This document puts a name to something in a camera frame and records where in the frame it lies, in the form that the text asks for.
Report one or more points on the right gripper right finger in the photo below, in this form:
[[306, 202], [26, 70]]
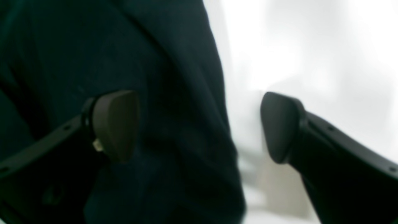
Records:
[[347, 183]]

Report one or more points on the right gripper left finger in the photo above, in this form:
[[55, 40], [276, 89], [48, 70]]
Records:
[[50, 181]]

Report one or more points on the black T-shirt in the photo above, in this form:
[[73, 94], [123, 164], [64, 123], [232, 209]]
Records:
[[56, 54]]

